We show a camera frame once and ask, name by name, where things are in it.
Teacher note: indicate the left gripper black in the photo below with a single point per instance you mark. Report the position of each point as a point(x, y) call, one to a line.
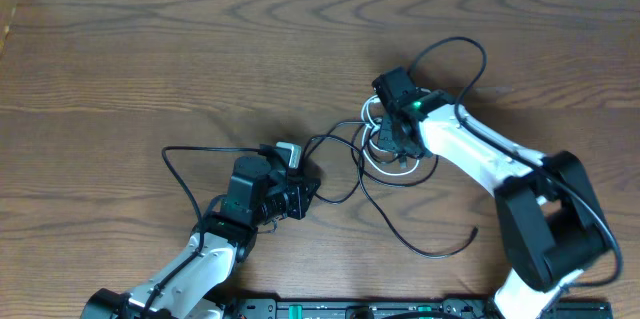
point(298, 189)

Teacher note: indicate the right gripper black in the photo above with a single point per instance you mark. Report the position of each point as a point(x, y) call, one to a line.
point(386, 142)

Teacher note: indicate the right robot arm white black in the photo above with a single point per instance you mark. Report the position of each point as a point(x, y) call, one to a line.
point(514, 299)

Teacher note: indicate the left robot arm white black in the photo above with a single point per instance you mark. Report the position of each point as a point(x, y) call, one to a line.
point(262, 189)

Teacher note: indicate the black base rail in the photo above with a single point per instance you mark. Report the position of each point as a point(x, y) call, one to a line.
point(458, 307)

